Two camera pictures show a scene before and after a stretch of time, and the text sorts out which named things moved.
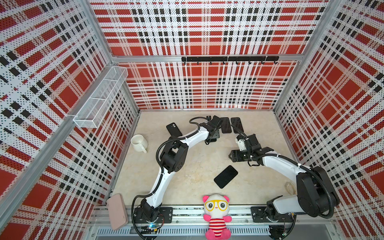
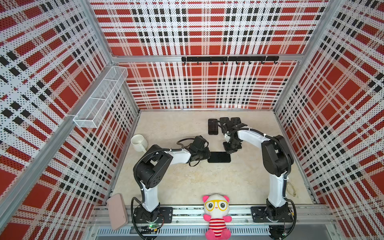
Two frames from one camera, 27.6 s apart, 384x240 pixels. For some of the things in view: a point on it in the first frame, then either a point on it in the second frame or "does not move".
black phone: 236,122 does not move
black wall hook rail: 237,59 does not move
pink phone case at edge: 117,211 does not move
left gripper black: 217,133 -> 207,156
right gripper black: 236,153 -> 225,146
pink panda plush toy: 216,208 does not move
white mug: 139,143 does not move
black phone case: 173,130 -> 219,157
